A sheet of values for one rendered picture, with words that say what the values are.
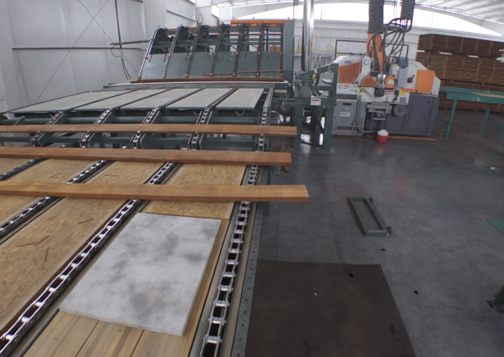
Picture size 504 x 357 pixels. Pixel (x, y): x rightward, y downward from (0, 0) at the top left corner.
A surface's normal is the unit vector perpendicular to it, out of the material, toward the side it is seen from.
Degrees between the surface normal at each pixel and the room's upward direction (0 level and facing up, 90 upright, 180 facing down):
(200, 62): 46
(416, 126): 90
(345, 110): 90
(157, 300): 0
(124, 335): 0
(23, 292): 0
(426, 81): 90
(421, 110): 90
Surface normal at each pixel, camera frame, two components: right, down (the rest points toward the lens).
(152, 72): -0.07, -0.34
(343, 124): -0.11, 0.40
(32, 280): 0.00, -0.91
